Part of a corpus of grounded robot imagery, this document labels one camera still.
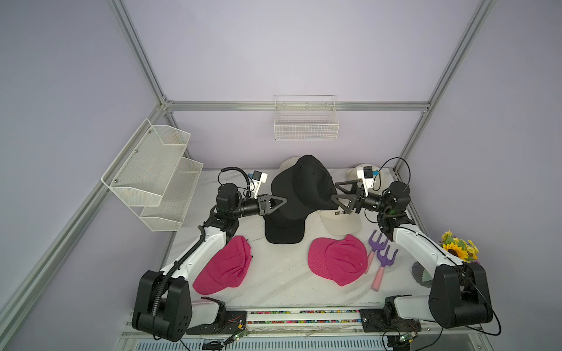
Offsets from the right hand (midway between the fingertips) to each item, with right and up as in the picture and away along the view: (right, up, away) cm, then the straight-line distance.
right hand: (335, 194), depth 75 cm
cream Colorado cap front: (+8, -14, +23) cm, 28 cm away
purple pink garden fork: (+21, -23, +17) cm, 36 cm away
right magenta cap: (+5, -27, +9) cm, 29 cm away
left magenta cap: (-40, -29, +8) cm, 50 cm away
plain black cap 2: (-20, -17, +22) cm, 34 cm away
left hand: (-18, -3, -3) cm, 18 cm away
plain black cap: (-10, +2, -5) cm, 11 cm away
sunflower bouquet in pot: (+36, -17, -11) cm, 41 cm away
